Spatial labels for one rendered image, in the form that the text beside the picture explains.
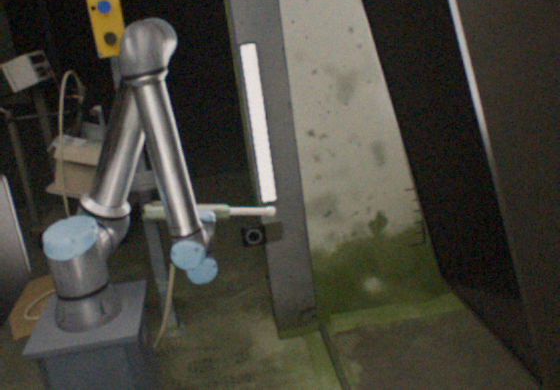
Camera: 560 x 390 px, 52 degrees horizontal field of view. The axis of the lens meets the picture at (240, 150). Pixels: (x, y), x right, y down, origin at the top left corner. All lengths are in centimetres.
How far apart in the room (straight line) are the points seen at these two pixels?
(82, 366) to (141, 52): 85
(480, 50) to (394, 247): 146
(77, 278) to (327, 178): 112
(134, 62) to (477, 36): 78
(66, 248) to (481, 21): 113
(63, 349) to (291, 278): 112
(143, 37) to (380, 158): 122
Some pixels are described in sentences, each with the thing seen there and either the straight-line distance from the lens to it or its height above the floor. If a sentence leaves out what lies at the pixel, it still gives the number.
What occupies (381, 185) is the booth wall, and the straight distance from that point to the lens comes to 239.
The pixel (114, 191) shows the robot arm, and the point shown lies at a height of 96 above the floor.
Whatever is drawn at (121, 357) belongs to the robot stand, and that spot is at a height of 57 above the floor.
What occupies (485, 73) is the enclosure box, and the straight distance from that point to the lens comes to 119.
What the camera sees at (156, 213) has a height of 77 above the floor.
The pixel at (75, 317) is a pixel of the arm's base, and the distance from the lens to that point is 167.
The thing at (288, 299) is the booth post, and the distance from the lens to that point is 251.
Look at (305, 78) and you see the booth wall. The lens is 221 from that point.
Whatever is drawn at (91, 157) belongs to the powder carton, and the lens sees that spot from 365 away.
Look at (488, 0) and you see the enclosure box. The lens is 118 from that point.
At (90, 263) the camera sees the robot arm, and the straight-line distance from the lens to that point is 163.
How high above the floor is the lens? 146
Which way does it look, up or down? 15 degrees down
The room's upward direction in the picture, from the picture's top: 9 degrees counter-clockwise
